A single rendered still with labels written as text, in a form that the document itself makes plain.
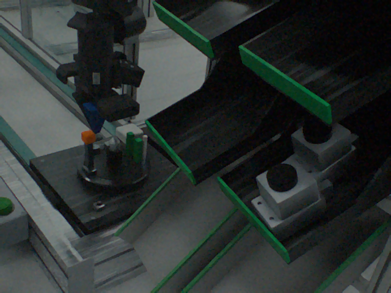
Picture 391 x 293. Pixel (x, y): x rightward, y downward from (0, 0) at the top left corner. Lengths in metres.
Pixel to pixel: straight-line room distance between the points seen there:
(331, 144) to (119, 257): 0.46
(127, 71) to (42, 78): 0.62
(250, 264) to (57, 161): 0.48
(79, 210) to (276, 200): 0.47
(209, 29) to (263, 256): 0.31
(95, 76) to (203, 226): 0.30
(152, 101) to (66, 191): 0.62
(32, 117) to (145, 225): 0.58
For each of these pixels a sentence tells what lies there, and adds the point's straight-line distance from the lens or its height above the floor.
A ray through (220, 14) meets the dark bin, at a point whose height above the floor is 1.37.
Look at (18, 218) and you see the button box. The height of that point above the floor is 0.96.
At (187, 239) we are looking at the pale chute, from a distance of 0.72.
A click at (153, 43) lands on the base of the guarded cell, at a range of 1.92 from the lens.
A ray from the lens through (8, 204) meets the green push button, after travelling 0.90.
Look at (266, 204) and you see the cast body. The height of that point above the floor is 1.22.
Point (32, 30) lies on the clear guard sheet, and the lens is 1.59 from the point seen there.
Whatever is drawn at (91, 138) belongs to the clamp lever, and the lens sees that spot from 0.88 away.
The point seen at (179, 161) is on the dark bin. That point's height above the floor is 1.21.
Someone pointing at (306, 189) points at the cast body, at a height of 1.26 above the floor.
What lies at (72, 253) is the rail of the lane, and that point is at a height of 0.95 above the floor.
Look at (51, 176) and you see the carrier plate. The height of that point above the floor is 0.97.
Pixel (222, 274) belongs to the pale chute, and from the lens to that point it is 0.69.
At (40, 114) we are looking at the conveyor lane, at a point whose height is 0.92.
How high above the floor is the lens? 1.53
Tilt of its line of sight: 32 degrees down
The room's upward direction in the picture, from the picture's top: 8 degrees clockwise
